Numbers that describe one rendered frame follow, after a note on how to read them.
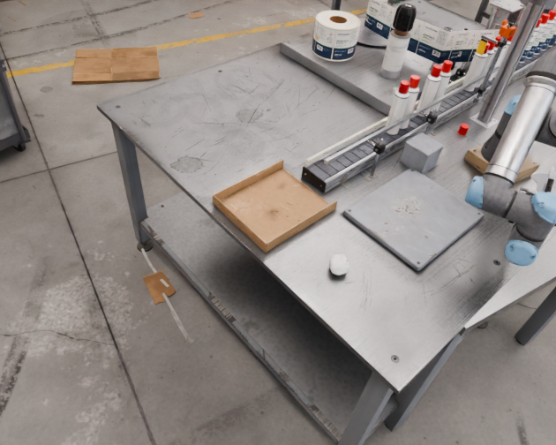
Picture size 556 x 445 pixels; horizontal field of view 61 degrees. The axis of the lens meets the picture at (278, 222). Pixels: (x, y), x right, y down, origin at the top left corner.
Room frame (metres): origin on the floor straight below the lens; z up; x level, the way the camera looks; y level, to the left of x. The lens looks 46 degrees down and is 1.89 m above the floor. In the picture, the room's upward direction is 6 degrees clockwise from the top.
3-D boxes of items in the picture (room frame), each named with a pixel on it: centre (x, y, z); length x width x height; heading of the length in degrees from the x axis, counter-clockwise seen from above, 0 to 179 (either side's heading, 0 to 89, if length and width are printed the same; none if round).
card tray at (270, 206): (1.09, 0.02, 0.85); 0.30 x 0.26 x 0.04; 136
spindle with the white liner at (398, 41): (1.95, -0.42, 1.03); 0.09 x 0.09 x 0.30
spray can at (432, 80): (1.65, -0.52, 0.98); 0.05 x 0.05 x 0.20
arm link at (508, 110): (1.44, -0.80, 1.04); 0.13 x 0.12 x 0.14; 63
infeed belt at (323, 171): (1.81, -0.67, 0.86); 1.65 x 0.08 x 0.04; 136
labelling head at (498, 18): (2.18, -0.90, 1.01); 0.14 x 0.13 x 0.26; 136
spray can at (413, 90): (1.55, -0.43, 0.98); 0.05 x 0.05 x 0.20
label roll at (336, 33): (2.12, -0.17, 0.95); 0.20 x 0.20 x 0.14
